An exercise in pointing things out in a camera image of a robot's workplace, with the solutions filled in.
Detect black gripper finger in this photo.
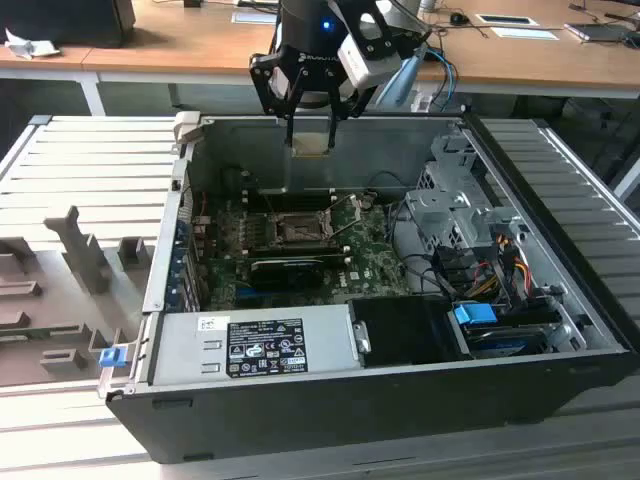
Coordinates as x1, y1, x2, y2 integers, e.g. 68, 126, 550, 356
325, 69, 375, 151
248, 51, 307, 150

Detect CPU chip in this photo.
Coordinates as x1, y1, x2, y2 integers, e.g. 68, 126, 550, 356
291, 133, 332, 159

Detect metal socket cover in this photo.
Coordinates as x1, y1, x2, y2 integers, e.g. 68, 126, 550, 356
319, 193, 364, 240

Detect CPU socket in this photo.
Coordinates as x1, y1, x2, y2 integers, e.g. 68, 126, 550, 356
267, 209, 334, 249

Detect black RAM slot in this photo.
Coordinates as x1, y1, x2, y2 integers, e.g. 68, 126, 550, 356
249, 253, 352, 267
249, 243, 349, 256

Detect blue expansion slot clips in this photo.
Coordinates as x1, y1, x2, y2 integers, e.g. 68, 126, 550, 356
170, 222, 194, 309

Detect pale blue teach pendant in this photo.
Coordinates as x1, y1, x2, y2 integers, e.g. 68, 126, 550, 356
374, 47, 430, 109

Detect beige plastic case latch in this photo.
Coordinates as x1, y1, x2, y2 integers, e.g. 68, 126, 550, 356
173, 112, 202, 146

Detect wooden desk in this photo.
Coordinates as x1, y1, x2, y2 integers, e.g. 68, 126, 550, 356
0, 0, 640, 116

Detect silver metal drive cage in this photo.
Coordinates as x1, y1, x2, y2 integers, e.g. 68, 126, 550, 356
404, 132, 521, 251

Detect green motherboard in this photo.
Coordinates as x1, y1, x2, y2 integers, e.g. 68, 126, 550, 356
192, 192, 416, 311

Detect black graphics card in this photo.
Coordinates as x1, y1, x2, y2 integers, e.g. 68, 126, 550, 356
248, 257, 326, 291

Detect black connector block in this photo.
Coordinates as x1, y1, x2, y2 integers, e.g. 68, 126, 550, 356
432, 247, 481, 291

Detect black plastic shroud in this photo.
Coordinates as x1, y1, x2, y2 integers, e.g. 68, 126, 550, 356
347, 294, 474, 369

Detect white paper sheet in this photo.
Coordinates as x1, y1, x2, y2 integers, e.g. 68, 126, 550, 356
491, 27, 561, 41

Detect hard disk in blue carrier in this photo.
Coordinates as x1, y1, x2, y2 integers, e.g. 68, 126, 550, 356
452, 302, 561, 359

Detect silver power supply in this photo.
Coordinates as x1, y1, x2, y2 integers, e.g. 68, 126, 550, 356
149, 304, 361, 386

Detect crumpled white paper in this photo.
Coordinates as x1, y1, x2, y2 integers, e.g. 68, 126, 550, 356
4, 27, 61, 60

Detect grey parts rack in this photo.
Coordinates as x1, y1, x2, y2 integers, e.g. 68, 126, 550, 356
0, 204, 161, 389

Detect black PC case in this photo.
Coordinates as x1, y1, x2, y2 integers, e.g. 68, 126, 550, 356
97, 112, 640, 466

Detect grey laptop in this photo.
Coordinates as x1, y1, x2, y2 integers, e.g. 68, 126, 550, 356
564, 22, 634, 44

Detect white metal leg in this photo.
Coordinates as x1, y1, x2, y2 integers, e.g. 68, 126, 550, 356
613, 167, 640, 201

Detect green RAM stick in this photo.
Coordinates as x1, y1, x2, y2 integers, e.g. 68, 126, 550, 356
0, 325, 81, 344

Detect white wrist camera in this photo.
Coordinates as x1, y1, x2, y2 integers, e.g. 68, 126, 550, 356
337, 32, 401, 90

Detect blue cable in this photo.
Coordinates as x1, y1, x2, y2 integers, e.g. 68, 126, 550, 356
424, 47, 459, 114

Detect yellow orange wire bundle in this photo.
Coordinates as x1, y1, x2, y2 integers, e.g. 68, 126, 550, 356
497, 234, 532, 301

